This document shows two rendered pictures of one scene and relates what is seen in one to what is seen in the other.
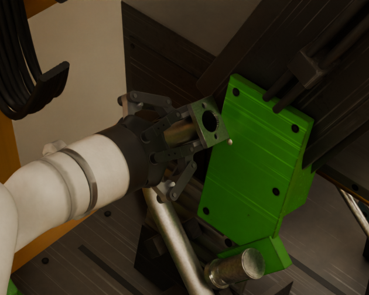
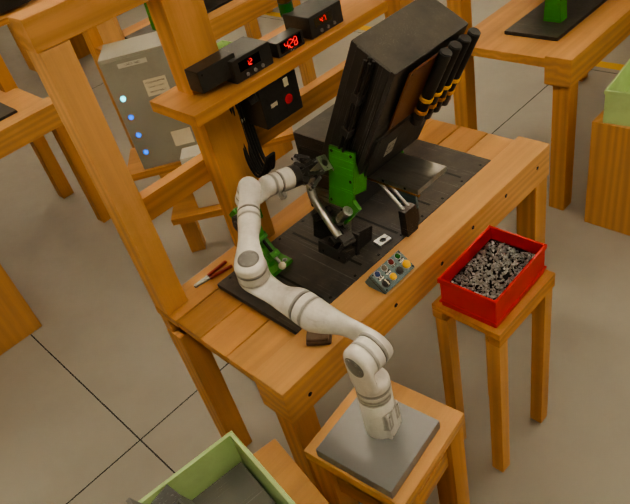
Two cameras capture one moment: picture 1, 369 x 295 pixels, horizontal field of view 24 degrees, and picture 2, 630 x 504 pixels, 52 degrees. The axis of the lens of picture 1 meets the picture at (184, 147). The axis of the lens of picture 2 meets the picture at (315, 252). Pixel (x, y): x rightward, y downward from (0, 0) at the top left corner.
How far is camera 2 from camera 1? 125 cm
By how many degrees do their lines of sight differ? 10
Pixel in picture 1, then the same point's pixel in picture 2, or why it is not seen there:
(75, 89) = not seen: hidden behind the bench
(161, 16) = (307, 134)
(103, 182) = (287, 179)
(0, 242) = (256, 191)
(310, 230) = (383, 213)
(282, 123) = (346, 156)
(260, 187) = (345, 182)
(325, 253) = (389, 220)
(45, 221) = (270, 191)
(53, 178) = (270, 177)
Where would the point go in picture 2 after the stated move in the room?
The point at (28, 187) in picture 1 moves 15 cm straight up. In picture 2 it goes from (263, 181) to (250, 139)
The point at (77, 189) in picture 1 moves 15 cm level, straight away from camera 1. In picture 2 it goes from (278, 181) to (272, 157)
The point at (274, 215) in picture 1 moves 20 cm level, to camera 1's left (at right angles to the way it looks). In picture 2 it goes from (351, 191) to (293, 200)
